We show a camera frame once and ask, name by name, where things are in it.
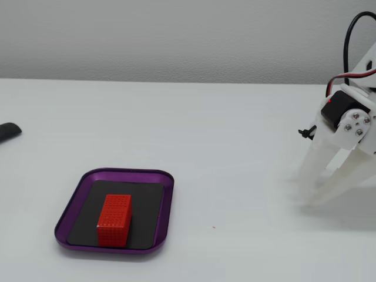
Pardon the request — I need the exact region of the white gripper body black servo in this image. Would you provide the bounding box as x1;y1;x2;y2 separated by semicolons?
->
313;83;376;155

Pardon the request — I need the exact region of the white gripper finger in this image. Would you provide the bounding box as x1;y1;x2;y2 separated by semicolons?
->
299;137;339;207
307;108;374;206

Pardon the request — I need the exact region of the red perforated cube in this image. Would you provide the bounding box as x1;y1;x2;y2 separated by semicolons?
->
97;193;132;247

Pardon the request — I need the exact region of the black zip tie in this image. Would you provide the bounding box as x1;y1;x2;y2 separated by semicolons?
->
297;125;317;140

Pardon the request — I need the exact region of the purple metal tray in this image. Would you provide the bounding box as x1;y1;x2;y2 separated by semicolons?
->
54;167;175;255

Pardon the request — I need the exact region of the black rounded object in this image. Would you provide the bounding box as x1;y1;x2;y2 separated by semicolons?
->
0;122;23;144

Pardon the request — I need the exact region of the red white black servo wire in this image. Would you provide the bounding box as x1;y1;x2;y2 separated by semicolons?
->
325;68;376;99

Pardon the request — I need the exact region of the black cable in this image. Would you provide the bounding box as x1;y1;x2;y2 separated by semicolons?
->
344;11;376;86

